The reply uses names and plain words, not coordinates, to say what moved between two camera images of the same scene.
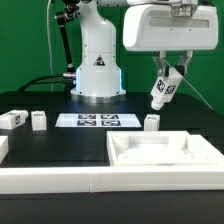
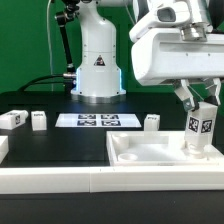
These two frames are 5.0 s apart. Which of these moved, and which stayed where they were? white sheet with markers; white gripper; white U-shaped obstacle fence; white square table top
Moved: white gripper
Stayed: white square table top; white sheet with markers; white U-shaped obstacle fence
